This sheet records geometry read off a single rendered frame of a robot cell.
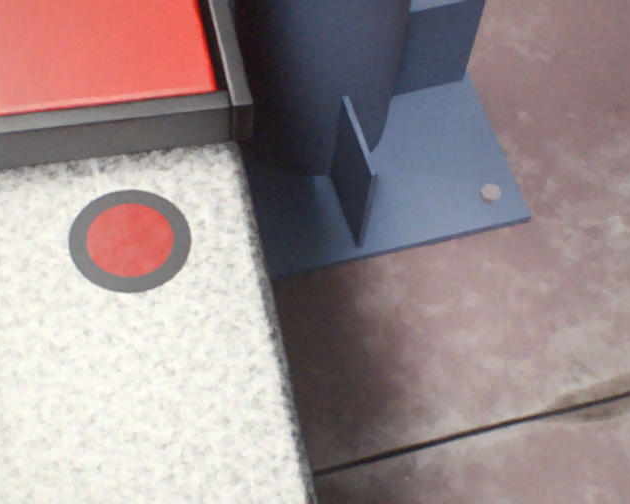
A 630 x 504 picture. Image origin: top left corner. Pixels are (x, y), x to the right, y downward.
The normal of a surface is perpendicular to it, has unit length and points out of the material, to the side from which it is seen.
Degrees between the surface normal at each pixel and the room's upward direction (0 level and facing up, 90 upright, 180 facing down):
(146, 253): 0
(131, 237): 0
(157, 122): 90
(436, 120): 0
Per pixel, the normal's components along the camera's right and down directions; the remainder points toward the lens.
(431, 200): 0.07, -0.50
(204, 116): 0.21, 0.85
